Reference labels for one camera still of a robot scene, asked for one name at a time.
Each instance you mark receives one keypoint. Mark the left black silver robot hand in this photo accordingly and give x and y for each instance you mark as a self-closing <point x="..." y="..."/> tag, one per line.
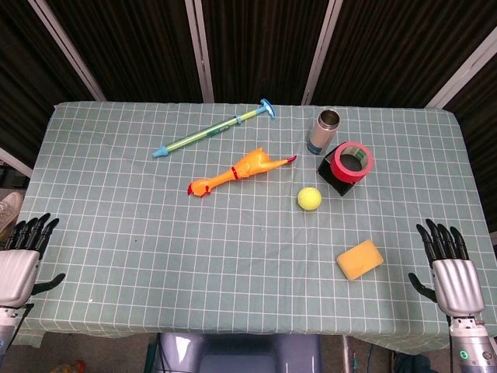
<point x="17" y="272"/>

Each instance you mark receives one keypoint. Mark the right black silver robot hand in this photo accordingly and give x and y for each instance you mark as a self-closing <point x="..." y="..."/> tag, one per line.
<point x="458" y="283"/>

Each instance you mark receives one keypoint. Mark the yellow tennis ball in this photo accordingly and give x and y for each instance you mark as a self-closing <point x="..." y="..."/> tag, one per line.
<point x="309" y="198"/>

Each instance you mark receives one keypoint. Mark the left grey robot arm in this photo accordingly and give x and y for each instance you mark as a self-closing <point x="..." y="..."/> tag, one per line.
<point x="9" y="326"/>

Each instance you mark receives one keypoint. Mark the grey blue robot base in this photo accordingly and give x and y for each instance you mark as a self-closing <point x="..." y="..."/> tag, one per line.
<point x="240" y="353"/>

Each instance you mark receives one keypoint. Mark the black box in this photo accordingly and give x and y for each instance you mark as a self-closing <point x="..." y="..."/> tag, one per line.
<point x="338" y="183"/>

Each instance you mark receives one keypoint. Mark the dark cloth bundle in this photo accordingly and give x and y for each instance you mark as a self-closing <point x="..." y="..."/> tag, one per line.
<point x="411" y="363"/>

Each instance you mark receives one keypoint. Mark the yellow sponge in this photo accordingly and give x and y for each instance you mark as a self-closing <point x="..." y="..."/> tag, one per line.
<point x="359" y="259"/>

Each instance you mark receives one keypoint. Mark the orange yellow snack bag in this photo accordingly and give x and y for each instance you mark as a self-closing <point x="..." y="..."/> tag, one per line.
<point x="68" y="366"/>

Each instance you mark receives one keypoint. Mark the metal table leg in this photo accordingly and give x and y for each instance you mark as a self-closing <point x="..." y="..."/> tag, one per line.
<point x="344" y="353"/>

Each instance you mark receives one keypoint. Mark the green checked tablecloth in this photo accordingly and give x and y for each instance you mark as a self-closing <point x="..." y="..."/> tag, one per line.
<point x="155" y="233"/>

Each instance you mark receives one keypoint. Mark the red tape roll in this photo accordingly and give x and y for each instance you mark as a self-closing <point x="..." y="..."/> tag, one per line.
<point x="341" y="173"/>

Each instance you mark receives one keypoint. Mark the stainless steel cup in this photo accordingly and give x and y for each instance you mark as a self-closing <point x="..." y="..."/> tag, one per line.
<point x="320" y="136"/>

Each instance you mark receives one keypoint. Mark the green blue water pump toy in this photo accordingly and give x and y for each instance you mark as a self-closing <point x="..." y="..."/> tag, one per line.
<point x="194" y="136"/>

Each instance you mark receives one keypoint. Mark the orange rubber chicken toy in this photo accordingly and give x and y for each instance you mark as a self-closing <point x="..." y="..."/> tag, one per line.
<point x="248" y="165"/>

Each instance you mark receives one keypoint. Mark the white frame post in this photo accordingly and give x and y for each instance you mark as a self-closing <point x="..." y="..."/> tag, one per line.
<point x="70" y="50"/>
<point x="320" y="50"/>
<point x="15" y="161"/>
<point x="462" y="70"/>
<point x="200" y="50"/>

